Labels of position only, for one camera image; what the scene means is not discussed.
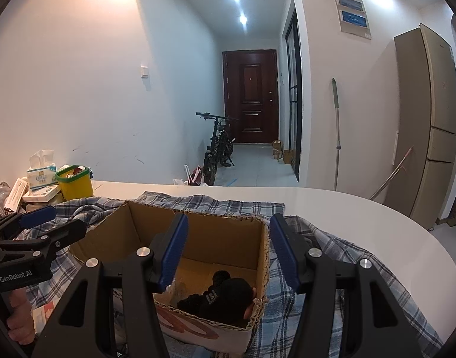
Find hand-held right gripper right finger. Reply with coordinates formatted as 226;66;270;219
269;213;424;358

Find blue plaid cloth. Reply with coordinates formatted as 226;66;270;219
12;191;446;358

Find flat white box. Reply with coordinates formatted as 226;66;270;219
22;184;62;204

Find black framed glass door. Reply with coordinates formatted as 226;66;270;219
284;0;303;183

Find beige refrigerator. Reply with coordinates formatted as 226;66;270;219
385;23;456;228

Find long white box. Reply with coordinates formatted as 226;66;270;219
4;178;29;212

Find grey wall panel box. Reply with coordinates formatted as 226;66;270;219
331;0;372;40

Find brown cardboard box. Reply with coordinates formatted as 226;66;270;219
67;199;270;357

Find tissue pack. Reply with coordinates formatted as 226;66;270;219
26;150;59;190

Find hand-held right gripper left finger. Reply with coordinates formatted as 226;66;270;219
31;213;189;358

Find red and white bag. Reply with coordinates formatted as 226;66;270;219
185;164;205;186

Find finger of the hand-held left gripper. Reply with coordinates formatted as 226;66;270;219
0;206;58;240
0;219;87;269

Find black bicycle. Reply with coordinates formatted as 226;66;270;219
195;111;239;186

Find dark red entrance door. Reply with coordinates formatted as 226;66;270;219
222;49;279;144

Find black cap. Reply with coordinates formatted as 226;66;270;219
176;268;258;329

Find yellow bin with green rim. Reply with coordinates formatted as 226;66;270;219
55;165;94;201

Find person's left hand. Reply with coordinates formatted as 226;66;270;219
7;289;36;344

